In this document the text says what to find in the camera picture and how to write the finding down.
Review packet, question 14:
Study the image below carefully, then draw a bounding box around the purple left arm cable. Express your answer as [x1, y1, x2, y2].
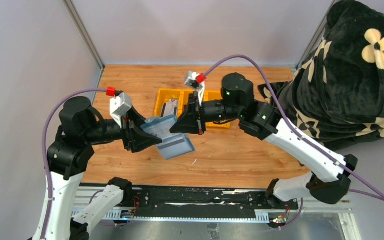
[38, 87, 110, 240]

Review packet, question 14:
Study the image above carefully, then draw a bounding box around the aluminium frame post left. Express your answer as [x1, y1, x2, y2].
[62, 0, 105, 73]

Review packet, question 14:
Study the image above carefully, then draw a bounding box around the yellow plastic compartment tray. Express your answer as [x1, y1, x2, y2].
[154, 87, 232, 129]

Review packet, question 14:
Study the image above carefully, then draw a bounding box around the blue leather card holder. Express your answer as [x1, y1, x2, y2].
[140, 114, 195, 160]

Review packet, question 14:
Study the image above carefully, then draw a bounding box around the aluminium frame post right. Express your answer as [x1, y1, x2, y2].
[295, 15, 327, 70]

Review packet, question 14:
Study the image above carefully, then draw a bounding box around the black floral fleece blanket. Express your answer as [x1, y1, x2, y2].
[258, 0, 384, 151]

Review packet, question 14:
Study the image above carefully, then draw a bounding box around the aluminium frame post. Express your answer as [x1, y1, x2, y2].
[62, 0, 105, 73]
[295, 15, 327, 70]

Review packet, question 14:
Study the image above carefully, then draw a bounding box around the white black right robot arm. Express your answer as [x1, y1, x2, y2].
[170, 71, 358, 209]

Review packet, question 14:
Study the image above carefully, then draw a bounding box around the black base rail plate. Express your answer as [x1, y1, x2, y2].
[118, 185, 299, 223]

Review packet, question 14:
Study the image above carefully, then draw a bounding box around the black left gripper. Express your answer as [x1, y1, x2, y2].
[85, 102, 164, 151]

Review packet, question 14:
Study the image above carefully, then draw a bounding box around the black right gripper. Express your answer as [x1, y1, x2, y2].
[170, 91, 242, 136]

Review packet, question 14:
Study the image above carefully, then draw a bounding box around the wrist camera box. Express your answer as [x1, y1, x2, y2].
[184, 71, 207, 103]
[106, 86, 133, 128]

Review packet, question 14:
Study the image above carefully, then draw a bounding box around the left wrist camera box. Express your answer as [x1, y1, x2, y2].
[106, 86, 133, 128]

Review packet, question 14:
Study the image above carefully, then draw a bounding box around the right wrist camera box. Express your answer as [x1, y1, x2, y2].
[184, 71, 207, 103]

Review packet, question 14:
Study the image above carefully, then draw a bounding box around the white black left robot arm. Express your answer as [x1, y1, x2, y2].
[33, 91, 161, 240]

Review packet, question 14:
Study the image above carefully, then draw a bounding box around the grey white credit card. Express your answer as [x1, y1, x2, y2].
[160, 98, 179, 118]

